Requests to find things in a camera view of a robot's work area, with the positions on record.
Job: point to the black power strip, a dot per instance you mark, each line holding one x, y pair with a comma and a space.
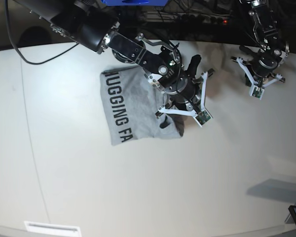
203, 19

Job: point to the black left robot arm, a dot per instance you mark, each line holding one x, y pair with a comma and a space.
266, 35

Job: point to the grey T-shirt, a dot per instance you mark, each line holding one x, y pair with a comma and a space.
130, 104

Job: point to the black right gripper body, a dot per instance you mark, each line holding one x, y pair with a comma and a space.
187, 93

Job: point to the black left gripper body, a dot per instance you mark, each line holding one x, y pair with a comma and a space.
262, 66

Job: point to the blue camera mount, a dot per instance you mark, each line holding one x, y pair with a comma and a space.
135, 2

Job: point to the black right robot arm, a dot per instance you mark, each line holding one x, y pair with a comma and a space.
97, 30

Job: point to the white paper strip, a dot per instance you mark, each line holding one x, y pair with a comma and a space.
52, 229

